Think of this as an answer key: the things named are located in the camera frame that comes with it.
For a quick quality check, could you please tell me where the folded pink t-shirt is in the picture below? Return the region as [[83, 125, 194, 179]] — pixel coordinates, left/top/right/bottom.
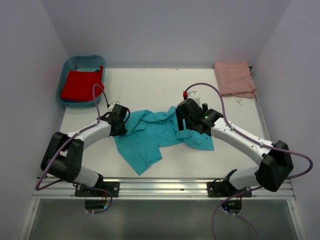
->
[[213, 61, 256, 99]]

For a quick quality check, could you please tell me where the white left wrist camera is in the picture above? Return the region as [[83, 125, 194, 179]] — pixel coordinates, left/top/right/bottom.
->
[[108, 101, 120, 109]]

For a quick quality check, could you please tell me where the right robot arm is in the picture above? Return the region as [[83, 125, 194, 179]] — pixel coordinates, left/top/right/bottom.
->
[[175, 98, 294, 197]]

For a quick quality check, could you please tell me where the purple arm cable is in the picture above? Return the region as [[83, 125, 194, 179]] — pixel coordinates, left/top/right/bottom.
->
[[186, 82, 314, 240], [34, 83, 113, 208]]

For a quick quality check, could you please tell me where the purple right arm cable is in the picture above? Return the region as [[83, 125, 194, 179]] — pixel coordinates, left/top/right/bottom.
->
[[186, 82, 314, 240]]

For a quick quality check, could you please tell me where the teal plastic bin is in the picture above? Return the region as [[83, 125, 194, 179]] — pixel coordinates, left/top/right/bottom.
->
[[56, 55, 106, 108]]

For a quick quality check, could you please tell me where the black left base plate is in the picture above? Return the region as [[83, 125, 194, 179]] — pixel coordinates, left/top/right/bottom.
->
[[74, 181, 120, 198]]

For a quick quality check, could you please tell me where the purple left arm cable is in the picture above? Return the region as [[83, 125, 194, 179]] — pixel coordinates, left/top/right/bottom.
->
[[34, 83, 113, 208]]

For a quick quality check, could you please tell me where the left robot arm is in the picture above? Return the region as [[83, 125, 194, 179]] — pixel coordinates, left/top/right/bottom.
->
[[40, 103, 131, 197]]

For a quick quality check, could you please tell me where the red t-shirt in bin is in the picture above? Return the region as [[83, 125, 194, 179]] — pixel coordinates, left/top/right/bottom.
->
[[60, 65, 105, 102]]

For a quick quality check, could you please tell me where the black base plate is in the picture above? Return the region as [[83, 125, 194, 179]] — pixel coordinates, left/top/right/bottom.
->
[[206, 179, 252, 198], [74, 181, 120, 198]]

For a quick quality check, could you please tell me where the aluminium mounting rail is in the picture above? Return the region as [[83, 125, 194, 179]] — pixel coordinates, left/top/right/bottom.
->
[[32, 178, 295, 200]]

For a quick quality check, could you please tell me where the teal t-shirt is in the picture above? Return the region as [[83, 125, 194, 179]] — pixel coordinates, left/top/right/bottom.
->
[[114, 106, 215, 176]]

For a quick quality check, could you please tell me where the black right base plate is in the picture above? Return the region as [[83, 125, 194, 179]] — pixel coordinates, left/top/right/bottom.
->
[[206, 179, 252, 198]]

